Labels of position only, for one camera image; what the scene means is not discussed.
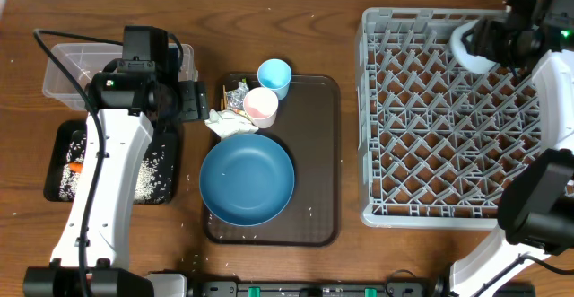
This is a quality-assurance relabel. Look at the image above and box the orange carrot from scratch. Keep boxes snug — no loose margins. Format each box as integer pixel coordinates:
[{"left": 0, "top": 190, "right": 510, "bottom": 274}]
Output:
[{"left": 68, "top": 162, "right": 83, "bottom": 173}]

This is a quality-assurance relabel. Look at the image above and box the pink cup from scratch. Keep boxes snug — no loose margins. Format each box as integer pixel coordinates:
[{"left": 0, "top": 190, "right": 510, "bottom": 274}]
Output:
[{"left": 243, "top": 87, "right": 279, "bottom": 128}]

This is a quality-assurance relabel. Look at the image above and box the black waste tray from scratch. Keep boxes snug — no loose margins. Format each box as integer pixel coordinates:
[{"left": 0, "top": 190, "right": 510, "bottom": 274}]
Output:
[{"left": 43, "top": 120, "right": 178, "bottom": 205}]

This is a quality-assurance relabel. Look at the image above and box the silver foil wrapper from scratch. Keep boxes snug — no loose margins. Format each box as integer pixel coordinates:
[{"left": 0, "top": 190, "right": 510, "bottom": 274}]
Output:
[{"left": 224, "top": 79, "right": 249, "bottom": 110}]

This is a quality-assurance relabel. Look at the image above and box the light blue cup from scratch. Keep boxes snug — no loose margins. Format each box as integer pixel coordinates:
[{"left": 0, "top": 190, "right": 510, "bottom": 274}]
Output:
[{"left": 257, "top": 58, "right": 292, "bottom": 100}]

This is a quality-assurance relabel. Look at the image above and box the light blue small bowl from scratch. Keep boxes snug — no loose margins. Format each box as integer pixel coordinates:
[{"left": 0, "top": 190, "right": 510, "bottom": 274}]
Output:
[{"left": 448, "top": 20, "right": 496, "bottom": 74}]

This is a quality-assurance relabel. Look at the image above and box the clear plastic bin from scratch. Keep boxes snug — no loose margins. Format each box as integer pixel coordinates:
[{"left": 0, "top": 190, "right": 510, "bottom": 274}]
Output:
[{"left": 42, "top": 43, "right": 198, "bottom": 111}]

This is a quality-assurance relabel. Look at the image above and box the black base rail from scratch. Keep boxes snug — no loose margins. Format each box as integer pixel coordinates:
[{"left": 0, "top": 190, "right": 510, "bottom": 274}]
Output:
[{"left": 147, "top": 269, "right": 537, "bottom": 297}]

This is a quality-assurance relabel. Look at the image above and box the white napkin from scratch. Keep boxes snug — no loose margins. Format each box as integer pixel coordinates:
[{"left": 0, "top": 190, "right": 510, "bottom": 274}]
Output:
[{"left": 205, "top": 109, "right": 258, "bottom": 139}]

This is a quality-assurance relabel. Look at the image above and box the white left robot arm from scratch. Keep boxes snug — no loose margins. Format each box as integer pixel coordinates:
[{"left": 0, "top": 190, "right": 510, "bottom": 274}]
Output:
[{"left": 22, "top": 26, "right": 208, "bottom": 296}]

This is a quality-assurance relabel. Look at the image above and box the wooden chopstick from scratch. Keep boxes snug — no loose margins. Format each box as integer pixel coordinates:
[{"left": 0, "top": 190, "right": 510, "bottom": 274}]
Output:
[{"left": 221, "top": 85, "right": 227, "bottom": 110}]

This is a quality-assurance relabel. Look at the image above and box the grey plastic dishwasher rack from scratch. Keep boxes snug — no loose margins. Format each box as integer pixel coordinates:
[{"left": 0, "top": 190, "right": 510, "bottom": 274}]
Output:
[{"left": 354, "top": 7, "right": 574, "bottom": 231}]

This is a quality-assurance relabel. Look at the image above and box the dark brown serving tray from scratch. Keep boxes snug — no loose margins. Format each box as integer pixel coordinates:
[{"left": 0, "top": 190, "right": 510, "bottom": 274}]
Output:
[{"left": 203, "top": 75, "right": 341, "bottom": 247}]

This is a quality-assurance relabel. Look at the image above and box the dark blue plate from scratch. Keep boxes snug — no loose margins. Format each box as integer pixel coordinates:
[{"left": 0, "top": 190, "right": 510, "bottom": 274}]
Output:
[{"left": 199, "top": 134, "right": 295, "bottom": 227}]

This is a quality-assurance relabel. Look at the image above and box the white rice pile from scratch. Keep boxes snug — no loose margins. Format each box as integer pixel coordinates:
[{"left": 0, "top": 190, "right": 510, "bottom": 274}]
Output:
[{"left": 47, "top": 130, "right": 178, "bottom": 205}]

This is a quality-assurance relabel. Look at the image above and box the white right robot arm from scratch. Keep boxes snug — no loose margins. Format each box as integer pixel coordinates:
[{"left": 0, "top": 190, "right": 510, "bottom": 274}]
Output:
[{"left": 434, "top": 0, "right": 573, "bottom": 296}]

